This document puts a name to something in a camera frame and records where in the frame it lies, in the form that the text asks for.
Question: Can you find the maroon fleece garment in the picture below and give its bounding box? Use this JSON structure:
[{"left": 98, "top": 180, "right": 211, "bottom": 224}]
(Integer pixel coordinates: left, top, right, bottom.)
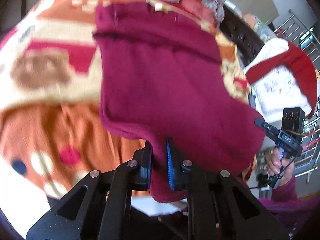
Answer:
[{"left": 93, "top": 2, "right": 265, "bottom": 203}]

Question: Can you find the right forearm magenta sleeve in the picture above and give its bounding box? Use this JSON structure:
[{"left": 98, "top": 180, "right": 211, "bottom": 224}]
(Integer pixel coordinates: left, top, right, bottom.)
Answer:
[{"left": 259, "top": 177, "right": 319, "bottom": 236}]

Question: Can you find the person's right hand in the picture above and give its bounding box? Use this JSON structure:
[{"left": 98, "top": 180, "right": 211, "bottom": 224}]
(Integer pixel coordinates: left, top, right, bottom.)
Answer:
[{"left": 267, "top": 147, "right": 295, "bottom": 186}]

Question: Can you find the red white folded blanket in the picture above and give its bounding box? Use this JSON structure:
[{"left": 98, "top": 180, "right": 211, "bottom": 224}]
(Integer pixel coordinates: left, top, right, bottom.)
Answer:
[{"left": 244, "top": 38, "right": 313, "bottom": 122}]

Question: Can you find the orange cream patterned blanket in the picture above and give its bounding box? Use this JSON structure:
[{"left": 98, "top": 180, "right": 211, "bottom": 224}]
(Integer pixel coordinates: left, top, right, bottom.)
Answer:
[{"left": 1, "top": 0, "right": 249, "bottom": 198}]

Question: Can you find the dark carved wooden headboard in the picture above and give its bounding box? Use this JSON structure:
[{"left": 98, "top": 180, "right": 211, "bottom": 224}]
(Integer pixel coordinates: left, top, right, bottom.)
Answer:
[{"left": 220, "top": 5, "right": 264, "bottom": 65}]

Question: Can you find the metal stair railing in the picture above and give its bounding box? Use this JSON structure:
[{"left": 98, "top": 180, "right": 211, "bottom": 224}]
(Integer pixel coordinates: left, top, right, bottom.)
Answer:
[{"left": 274, "top": 9, "right": 319, "bottom": 184}]

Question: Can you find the red heart pillow right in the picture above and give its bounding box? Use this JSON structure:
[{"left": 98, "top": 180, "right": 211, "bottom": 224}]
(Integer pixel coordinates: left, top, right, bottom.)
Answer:
[{"left": 180, "top": 0, "right": 217, "bottom": 27}]

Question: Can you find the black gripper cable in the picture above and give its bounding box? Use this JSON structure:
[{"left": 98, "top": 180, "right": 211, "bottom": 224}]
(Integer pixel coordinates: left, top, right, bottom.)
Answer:
[{"left": 249, "top": 157, "right": 296, "bottom": 190}]

